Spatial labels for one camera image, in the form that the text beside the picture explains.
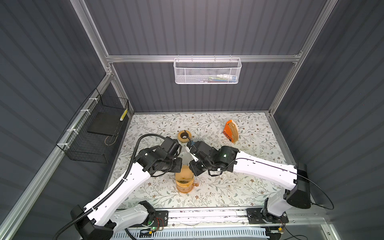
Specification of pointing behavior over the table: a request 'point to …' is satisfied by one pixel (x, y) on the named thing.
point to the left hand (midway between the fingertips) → (179, 165)
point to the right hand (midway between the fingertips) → (191, 168)
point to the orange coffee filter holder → (231, 130)
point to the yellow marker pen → (123, 115)
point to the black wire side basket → (89, 138)
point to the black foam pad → (106, 123)
